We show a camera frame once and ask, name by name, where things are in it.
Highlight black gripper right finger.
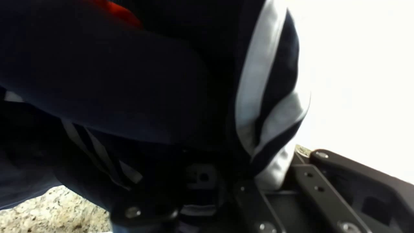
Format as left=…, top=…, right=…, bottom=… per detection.
left=235, top=147, right=414, bottom=233

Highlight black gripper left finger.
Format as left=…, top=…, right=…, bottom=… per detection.
left=109, top=159, right=261, bottom=233

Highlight navy jacket with white stripes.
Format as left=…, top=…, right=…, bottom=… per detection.
left=0, top=0, right=312, bottom=212

